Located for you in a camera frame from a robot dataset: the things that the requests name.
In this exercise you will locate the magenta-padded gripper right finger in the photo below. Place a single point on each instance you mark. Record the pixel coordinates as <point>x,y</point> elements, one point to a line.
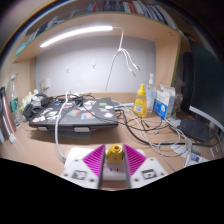
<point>150,168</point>

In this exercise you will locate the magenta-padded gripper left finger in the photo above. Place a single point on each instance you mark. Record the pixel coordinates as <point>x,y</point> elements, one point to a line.
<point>78,168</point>

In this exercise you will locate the yellow charger block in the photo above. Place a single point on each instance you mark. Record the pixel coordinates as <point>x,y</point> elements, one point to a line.
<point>115,154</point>

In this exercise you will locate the white power strip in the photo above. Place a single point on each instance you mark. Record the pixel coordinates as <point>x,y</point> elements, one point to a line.
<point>113,171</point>

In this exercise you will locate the black laptop with stickers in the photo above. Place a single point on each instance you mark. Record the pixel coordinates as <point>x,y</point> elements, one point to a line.
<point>73,115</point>

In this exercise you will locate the black fabric pouch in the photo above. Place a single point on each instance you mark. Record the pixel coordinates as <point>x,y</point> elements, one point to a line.
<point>195,129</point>

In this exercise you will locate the yellow squeeze bottle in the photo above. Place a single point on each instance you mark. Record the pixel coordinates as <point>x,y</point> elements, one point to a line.
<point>140,106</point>

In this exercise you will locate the blue and white carton box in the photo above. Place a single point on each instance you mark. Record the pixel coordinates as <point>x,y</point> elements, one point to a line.
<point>162,105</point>

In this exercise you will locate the clear pump bottle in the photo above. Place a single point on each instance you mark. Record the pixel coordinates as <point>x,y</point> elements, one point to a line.
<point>150,95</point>

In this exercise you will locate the black headphones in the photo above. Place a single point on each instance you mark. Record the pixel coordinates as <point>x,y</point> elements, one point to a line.
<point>29,109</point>

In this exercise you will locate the crumpled white tissue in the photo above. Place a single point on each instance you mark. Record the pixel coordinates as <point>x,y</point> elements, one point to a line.
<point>26,100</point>

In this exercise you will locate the maroon and black flask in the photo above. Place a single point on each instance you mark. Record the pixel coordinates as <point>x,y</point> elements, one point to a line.
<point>6,116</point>

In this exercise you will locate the clear bottle with green label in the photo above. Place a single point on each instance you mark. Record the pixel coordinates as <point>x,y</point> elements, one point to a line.
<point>14,106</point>

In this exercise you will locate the dark computer monitor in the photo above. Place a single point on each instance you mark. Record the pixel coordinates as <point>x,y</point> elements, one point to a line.
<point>206,86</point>

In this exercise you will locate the white LED light bar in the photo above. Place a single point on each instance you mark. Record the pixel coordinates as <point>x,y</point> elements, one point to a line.
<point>73,33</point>

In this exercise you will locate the wooden shelf unit with books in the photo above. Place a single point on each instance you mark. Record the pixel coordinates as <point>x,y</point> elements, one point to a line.
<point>140,26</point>

